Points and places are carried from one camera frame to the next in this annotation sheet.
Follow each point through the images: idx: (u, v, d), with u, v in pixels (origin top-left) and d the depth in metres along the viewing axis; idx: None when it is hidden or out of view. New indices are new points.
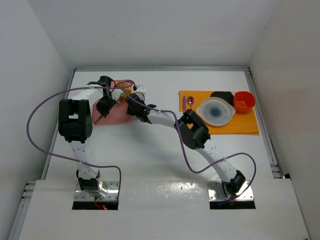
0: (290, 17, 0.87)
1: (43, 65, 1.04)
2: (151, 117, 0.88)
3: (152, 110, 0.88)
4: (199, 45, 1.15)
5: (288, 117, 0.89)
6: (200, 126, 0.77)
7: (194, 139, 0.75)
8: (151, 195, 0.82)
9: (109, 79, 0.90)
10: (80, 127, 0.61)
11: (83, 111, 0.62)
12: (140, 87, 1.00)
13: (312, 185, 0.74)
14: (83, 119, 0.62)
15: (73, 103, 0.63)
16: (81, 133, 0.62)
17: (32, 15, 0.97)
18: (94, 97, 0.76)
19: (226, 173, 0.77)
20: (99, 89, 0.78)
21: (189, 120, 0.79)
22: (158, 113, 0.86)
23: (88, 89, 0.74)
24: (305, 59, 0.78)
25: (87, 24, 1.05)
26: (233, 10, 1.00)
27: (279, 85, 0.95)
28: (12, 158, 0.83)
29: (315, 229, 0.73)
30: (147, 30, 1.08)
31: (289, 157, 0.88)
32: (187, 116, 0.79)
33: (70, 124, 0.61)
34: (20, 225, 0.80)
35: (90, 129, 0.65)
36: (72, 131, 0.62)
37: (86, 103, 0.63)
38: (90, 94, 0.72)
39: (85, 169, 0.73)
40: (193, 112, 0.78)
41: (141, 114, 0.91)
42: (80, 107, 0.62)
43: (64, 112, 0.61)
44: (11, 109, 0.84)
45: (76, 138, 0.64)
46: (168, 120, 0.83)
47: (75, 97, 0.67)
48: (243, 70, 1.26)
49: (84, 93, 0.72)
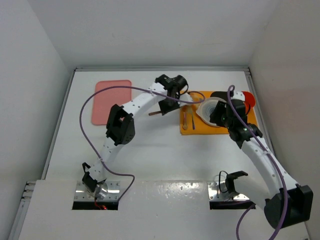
0: (291, 17, 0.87)
1: (43, 66, 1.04)
2: (247, 145, 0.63)
3: (255, 139, 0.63)
4: (200, 45, 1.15)
5: (289, 117, 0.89)
6: (303, 212, 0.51)
7: (286, 223, 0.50)
8: (151, 195, 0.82)
9: (183, 82, 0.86)
10: (119, 134, 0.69)
11: (125, 124, 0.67)
12: (239, 94, 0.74)
13: (313, 186, 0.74)
14: (123, 130, 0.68)
15: (123, 111, 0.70)
16: (119, 139, 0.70)
17: (31, 15, 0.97)
18: (149, 104, 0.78)
19: (234, 180, 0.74)
20: (159, 96, 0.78)
21: (293, 194, 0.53)
22: (261, 152, 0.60)
23: (146, 97, 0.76)
24: (305, 60, 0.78)
25: (87, 24, 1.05)
26: (233, 10, 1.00)
27: (279, 84, 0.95)
28: (12, 158, 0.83)
29: (315, 229, 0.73)
30: (147, 30, 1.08)
31: (290, 157, 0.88)
32: (294, 189, 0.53)
33: (114, 128, 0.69)
34: (20, 225, 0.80)
35: (128, 138, 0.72)
36: (114, 133, 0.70)
37: (131, 118, 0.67)
38: (142, 104, 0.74)
39: (99, 168, 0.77)
40: (311, 195, 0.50)
41: (236, 130, 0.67)
42: (125, 119, 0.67)
43: (113, 116, 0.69)
44: (11, 109, 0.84)
45: (113, 138, 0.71)
46: (267, 171, 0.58)
47: (128, 104, 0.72)
48: (243, 70, 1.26)
49: (140, 101, 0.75)
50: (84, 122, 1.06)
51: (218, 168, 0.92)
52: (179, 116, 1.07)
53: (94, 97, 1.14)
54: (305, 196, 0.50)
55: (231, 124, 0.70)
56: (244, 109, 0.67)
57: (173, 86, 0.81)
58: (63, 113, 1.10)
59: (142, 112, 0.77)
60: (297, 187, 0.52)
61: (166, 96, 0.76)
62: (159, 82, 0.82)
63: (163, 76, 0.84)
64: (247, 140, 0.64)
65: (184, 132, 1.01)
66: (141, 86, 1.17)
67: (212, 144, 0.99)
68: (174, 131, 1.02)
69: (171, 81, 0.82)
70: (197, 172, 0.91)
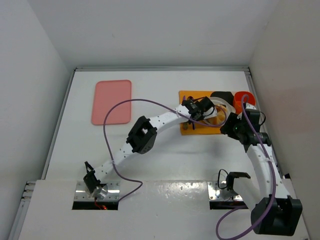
0: (290, 17, 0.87)
1: (43, 66, 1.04)
2: (252, 149, 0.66)
3: (261, 145, 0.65)
4: (200, 45, 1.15)
5: (288, 117, 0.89)
6: (287, 224, 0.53)
7: (267, 228, 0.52)
8: (151, 195, 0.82)
9: (209, 105, 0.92)
10: (139, 143, 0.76)
11: (148, 135, 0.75)
12: (251, 106, 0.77)
13: (313, 185, 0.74)
14: (144, 140, 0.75)
15: (148, 124, 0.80)
16: (137, 147, 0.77)
17: (31, 15, 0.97)
18: (173, 123, 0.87)
19: (235, 178, 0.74)
20: (183, 117, 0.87)
21: (283, 205, 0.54)
22: (263, 159, 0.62)
23: (172, 115, 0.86)
24: (305, 60, 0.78)
25: (87, 24, 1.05)
26: (233, 10, 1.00)
27: (279, 84, 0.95)
28: (12, 158, 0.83)
29: (315, 229, 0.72)
30: (147, 31, 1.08)
31: (290, 157, 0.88)
32: (285, 200, 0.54)
33: (136, 136, 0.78)
34: (19, 225, 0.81)
35: (146, 149, 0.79)
36: (134, 140, 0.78)
37: (154, 131, 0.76)
38: (168, 121, 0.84)
39: (107, 168, 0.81)
40: (300, 210, 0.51)
41: (246, 134, 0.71)
42: (149, 133, 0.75)
43: (138, 125, 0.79)
44: (11, 109, 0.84)
45: (132, 145, 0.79)
46: (263, 176, 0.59)
47: (155, 119, 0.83)
48: (243, 70, 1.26)
49: (166, 118, 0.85)
50: (85, 122, 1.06)
51: (218, 168, 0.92)
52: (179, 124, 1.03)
53: (95, 97, 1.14)
54: (293, 208, 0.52)
55: (242, 129, 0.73)
56: (257, 116, 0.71)
57: (196, 112, 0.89)
58: (63, 113, 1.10)
59: (165, 128, 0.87)
60: (288, 199, 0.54)
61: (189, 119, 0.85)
62: (185, 105, 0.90)
63: (190, 100, 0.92)
64: (253, 144, 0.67)
65: (185, 133, 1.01)
66: (141, 86, 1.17)
67: (212, 145, 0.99)
68: (174, 131, 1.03)
69: (196, 107, 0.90)
70: (198, 172, 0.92)
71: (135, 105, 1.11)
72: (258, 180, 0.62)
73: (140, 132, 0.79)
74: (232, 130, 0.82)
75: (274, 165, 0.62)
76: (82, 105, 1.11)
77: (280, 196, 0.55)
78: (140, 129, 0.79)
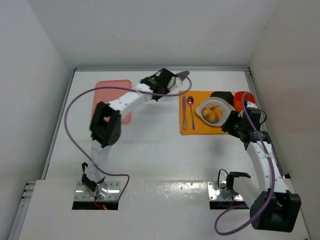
0: (290, 17, 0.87)
1: (43, 66, 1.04)
2: (251, 146, 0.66)
3: (261, 142, 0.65)
4: (200, 45, 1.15)
5: (289, 116, 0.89)
6: (286, 220, 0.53)
7: (266, 223, 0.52)
8: (151, 195, 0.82)
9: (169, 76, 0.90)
10: (104, 134, 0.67)
11: (113, 120, 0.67)
12: (252, 105, 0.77)
13: (313, 184, 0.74)
14: (110, 127, 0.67)
15: (109, 109, 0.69)
16: (104, 140, 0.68)
17: (31, 15, 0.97)
18: (135, 103, 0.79)
19: (235, 178, 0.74)
20: (146, 94, 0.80)
21: (282, 200, 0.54)
22: (263, 155, 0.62)
23: (134, 95, 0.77)
24: (305, 59, 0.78)
25: (86, 24, 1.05)
26: (232, 10, 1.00)
27: (279, 83, 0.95)
28: (12, 157, 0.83)
29: (316, 229, 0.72)
30: (147, 30, 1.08)
31: (290, 156, 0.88)
32: (284, 195, 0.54)
33: (99, 128, 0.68)
34: (20, 225, 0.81)
35: (114, 138, 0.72)
36: (98, 134, 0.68)
37: (118, 114, 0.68)
38: (130, 101, 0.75)
39: (92, 169, 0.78)
40: (299, 204, 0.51)
41: (246, 132, 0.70)
42: (113, 118, 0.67)
43: (98, 114, 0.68)
44: (11, 109, 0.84)
45: (98, 139, 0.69)
46: (262, 172, 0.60)
47: (114, 102, 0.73)
48: (243, 70, 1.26)
49: (128, 100, 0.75)
50: (85, 122, 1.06)
51: (218, 168, 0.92)
52: (178, 121, 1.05)
53: (95, 97, 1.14)
54: (292, 202, 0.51)
55: (243, 127, 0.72)
56: (259, 115, 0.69)
57: (158, 87, 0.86)
58: (63, 113, 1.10)
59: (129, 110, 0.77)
60: (287, 194, 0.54)
61: (152, 94, 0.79)
62: (144, 83, 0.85)
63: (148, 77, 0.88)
64: (252, 142, 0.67)
65: (185, 132, 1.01)
66: None
67: (212, 144, 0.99)
68: (174, 131, 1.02)
69: (156, 83, 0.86)
70: (197, 171, 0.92)
71: None
72: (257, 176, 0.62)
73: (102, 121, 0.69)
74: (233, 127, 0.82)
75: (273, 161, 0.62)
76: (82, 106, 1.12)
77: (278, 191, 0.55)
78: (101, 119, 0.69)
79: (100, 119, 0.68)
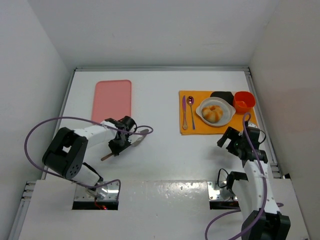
0: (291, 17, 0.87)
1: (43, 66, 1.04)
2: (248, 165, 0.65)
3: (257, 162, 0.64)
4: (200, 45, 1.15)
5: (289, 118, 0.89)
6: None
7: None
8: (151, 195, 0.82)
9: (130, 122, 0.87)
10: (63, 162, 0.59)
11: (75, 146, 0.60)
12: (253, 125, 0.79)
13: (313, 185, 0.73)
14: (72, 154, 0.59)
15: (73, 136, 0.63)
16: (62, 169, 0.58)
17: (31, 15, 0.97)
18: (100, 137, 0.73)
19: (236, 180, 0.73)
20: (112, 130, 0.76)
21: (272, 221, 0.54)
22: (258, 175, 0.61)
23: (99, 127, 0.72)
24: (305, 61, 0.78)
25: (86, 24, 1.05)
26: (232, 10, 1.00)
27: (279, 85, 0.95)
28: (12, 158, 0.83)
29: (315, 230, 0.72)
30: (147, 30, 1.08)
31: (290, 156, 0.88)
32: (275, 216, 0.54)
33: (57, 156, 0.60)
34: (20, 225, 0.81)
35: (73, 171, 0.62)
36: (55, 163, 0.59)
37: (84, 140, 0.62)
38: (96, 132, 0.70)
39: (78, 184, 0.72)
40: (287, 227, 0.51)
41: (245, 150, 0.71)
42: (76, 144, 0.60)
43: (58, 142, 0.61)
44: (11, 109, 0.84)
45: (55, 170, 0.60)
46: (255, 190, 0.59)
47: (79, 130, 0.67)
48: (243, 70, 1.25)
49: (94, 130, 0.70)
50: (85, 122, 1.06)
51: (218, 168, 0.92)
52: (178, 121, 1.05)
53: (94, 97, 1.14)
54: (281, 225, 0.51)
55: (243, 145, 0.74)
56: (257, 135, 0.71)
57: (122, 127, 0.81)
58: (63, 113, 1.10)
59: (92, 142, 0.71)
60: (278, 215, 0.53)
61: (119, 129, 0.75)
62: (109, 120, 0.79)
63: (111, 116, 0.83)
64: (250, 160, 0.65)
65: (185, 132, 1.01)
66: (141, 86, 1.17)
67: (212, 145, 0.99)
68: (174, 131, 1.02)
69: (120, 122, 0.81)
70: (197, 172, 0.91)
71: (134, 106, 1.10)
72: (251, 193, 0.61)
73: (62, 150, 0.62)
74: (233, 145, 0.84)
75: (268, 182, 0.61)
76: (82, 106, 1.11)
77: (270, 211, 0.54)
78: (61, 147, 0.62)
79: (59, 147, 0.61)
